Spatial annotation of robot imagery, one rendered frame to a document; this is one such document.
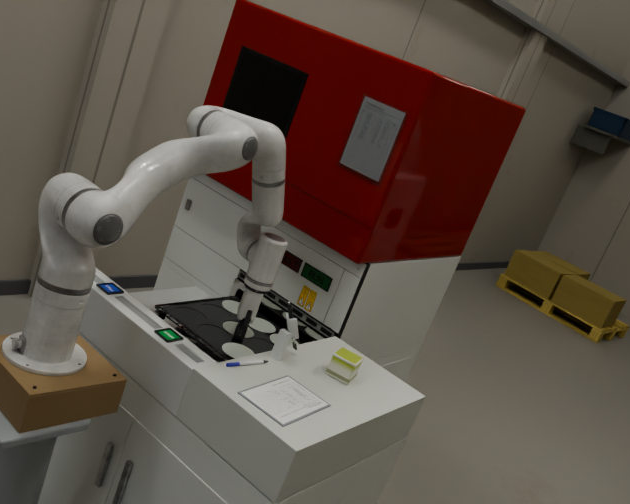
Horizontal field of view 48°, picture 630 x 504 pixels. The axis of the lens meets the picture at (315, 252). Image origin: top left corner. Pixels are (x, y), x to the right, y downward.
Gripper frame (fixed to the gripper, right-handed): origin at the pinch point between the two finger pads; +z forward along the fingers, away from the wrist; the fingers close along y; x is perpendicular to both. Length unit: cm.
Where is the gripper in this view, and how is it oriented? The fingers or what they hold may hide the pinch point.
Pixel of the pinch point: (240, 332)
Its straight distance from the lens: 216.3
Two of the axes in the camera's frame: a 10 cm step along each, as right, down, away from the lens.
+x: 9.4, 3.0, 1.8
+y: 0.8, 3.2, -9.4
